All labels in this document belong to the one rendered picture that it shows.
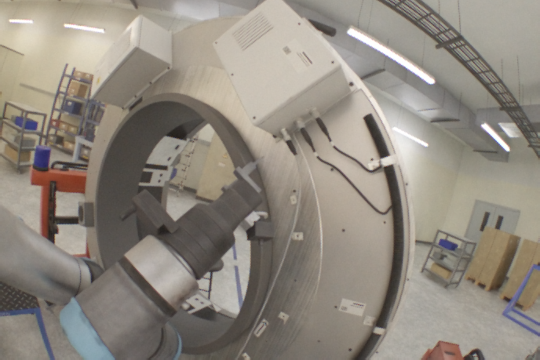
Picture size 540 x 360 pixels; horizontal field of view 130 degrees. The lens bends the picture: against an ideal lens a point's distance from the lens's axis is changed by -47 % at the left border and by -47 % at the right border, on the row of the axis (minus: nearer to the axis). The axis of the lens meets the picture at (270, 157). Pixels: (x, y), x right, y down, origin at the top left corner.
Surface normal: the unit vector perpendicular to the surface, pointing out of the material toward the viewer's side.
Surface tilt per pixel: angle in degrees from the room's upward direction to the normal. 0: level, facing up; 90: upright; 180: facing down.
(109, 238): 54
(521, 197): 90
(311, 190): 90
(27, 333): 0
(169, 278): 58
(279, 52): 90
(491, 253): 90
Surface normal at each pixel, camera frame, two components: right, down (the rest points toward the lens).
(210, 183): 0.19, 0.07
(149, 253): 0.05, -0.80
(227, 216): 0.55, -0.60
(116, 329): 0.59, -0.36
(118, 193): 0.87, 0.16
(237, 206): 0.25, -0.33
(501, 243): -0.94, -0.29
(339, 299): -0.45, -0.13
